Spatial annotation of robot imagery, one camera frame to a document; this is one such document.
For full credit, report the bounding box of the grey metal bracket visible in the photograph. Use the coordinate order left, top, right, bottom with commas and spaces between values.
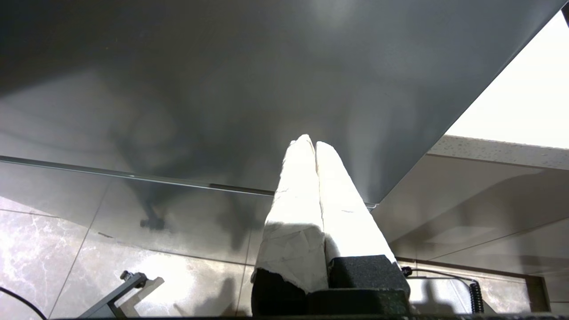
78, 270, 166, 320

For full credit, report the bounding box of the grey glossy cabinet door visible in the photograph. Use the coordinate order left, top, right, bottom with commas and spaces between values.
0, 0, 567, 267

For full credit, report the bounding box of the black coiled cable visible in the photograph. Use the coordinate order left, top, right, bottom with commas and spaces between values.
400, 266, 486, 314

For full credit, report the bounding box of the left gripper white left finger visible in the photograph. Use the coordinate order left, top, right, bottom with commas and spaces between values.
251, 135, 329, 316

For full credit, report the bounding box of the under-counter cabinet front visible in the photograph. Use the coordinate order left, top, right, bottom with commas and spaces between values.
371, 153, 569, 312

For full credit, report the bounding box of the thin black cable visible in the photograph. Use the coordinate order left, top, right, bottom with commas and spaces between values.
0, 286, 48, 320

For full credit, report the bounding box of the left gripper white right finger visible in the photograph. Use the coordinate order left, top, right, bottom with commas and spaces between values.
316, 141, 410, 295

